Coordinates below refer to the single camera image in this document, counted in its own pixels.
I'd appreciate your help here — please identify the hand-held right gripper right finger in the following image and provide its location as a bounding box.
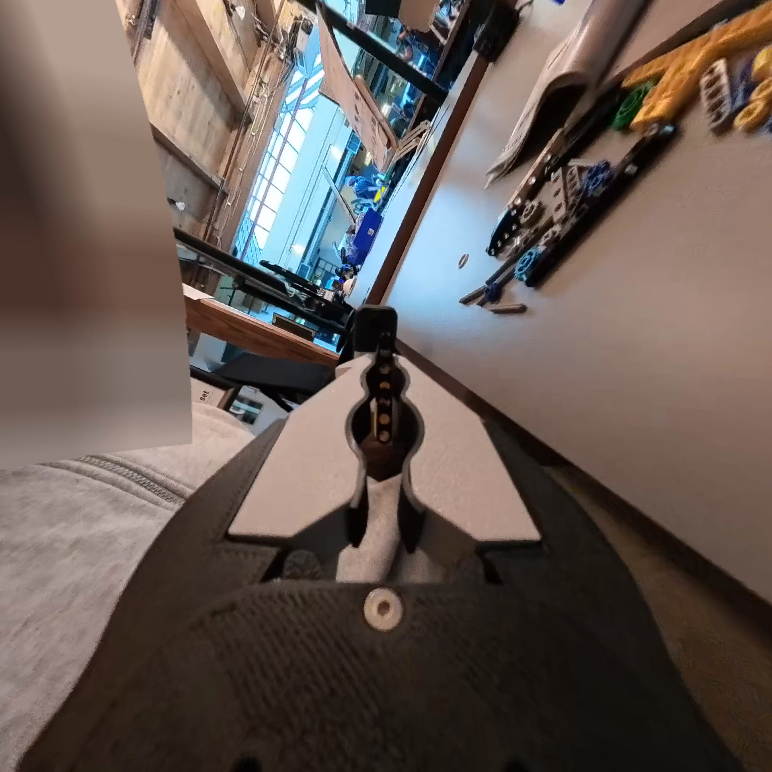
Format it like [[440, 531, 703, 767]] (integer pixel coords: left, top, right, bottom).
[[396, 361, 542, 554]]

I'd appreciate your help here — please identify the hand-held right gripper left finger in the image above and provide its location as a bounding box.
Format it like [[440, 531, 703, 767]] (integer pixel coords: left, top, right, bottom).
[[227, 355, 371, 551]]

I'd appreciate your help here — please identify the large blue lego gear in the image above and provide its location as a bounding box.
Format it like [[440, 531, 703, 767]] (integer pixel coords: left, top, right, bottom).
[[515, 246, 547, 285]]

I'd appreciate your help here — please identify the long black lego beam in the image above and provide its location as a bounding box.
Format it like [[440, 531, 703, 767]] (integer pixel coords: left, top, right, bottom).
[[525, 123, 676, 287]]

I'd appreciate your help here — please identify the lego instruction booklet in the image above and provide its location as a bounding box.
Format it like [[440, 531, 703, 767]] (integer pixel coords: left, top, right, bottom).
[[485, 0, 652, 182]]

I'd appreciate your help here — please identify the green lego gear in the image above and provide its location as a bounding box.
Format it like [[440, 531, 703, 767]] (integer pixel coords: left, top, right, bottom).
[[609, 81, 655, 130]]

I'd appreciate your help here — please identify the yellow lego beam assembly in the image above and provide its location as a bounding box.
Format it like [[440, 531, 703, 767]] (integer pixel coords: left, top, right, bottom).
[[624, 6, 772, 130]]

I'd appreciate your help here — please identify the wooden railing beam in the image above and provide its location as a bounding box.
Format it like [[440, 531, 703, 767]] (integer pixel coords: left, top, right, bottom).
[[183, 283, 342, 368]]

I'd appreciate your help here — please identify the framed black white marker sign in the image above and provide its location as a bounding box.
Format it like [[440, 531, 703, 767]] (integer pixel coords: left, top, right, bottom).
[[191, 362, 290, 430]]

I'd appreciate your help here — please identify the brown angled panel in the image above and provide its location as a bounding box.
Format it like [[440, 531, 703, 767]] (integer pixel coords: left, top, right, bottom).
[[316, 12, 400, 172]]

